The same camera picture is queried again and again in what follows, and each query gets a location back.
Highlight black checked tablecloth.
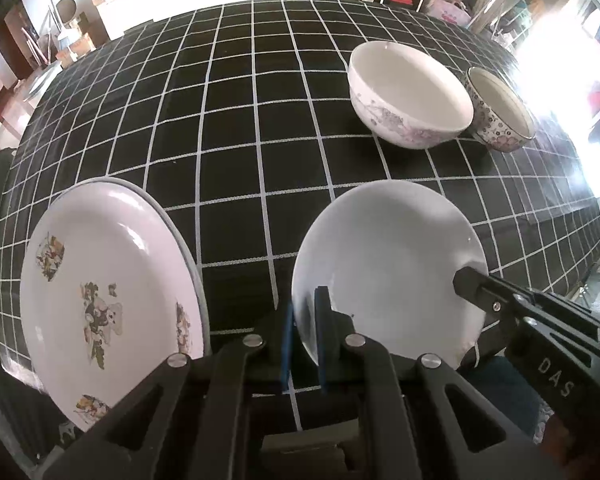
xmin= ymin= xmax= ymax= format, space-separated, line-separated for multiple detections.
xmin=0 ymin=0 xmax=600 ymax=443

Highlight pink bag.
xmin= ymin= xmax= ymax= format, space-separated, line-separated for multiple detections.
xmin=426 ymin=0 xmax=472 ymax=29

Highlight small dark patterned bowl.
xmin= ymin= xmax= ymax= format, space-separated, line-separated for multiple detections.
xmin=463 ymin=66 xmax=537 ymax=154

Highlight white mop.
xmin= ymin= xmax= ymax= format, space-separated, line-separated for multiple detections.
xmin=47 ymin=0 xmax=95 ymax=61

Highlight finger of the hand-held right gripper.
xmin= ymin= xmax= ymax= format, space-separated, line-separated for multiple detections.
xmin=451 ymin=266 xmax=600 ymax=360

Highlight white bowl with purple print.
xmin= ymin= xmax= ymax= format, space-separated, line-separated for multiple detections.
xmin=290 ymin=179 xmax=489 ymax=370

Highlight person's dark blue pants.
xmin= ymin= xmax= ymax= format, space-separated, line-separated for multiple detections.
xmin=457 ymin=357 xmax=543 ymax=443

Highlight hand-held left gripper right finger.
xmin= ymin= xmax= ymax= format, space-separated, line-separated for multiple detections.
xmin=313 ymin=286 xmax=547 ymax=480

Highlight bear print white plate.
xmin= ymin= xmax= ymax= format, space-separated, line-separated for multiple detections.
xmin=19 ymin=180 xmax=205 ymax=432

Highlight white bowl with floral print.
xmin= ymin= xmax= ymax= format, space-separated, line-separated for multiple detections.
xmin=348 ymin=41 xmax=475 ymax=150

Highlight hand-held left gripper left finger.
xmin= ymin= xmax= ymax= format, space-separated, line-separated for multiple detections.
xmin=45 ymin=304 xmax=296 ymax=480

